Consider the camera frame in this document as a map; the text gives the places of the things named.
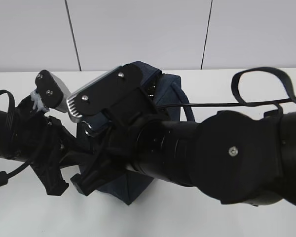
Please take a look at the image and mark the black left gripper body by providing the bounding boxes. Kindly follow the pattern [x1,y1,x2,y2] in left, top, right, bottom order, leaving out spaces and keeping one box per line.
[14,95,89,168]

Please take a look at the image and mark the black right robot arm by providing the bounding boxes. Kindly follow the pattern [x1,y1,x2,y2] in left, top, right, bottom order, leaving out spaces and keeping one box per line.
[71,111,296,206]

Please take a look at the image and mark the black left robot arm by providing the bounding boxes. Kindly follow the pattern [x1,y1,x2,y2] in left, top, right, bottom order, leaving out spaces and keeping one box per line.
[0,93,91,196]

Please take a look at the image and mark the dark navy fabric bag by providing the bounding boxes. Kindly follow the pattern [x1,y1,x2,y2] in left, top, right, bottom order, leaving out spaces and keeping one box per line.
[76,61,195,205]

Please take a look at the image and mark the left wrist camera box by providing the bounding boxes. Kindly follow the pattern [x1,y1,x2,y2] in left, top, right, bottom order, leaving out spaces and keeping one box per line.
[35,70,71,113]

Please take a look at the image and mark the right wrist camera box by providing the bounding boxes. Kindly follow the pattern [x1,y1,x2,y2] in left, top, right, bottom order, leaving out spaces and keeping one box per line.
[66,64,158,128]

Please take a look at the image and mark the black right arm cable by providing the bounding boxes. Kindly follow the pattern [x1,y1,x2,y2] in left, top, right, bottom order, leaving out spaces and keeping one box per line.
[152,66,296,117]

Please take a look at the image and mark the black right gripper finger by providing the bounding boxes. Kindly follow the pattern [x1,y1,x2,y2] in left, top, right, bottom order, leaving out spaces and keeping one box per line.
[71,170,108,196]

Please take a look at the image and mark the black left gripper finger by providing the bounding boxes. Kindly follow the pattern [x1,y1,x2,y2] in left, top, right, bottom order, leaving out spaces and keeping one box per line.
[31,158,69,196]

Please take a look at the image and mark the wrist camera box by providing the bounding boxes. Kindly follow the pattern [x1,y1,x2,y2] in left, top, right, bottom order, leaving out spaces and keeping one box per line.
[35,70,71,113]
[66,64,158,128]

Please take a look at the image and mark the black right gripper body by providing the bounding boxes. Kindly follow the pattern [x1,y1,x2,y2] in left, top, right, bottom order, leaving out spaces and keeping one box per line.
[78,118,146,178]

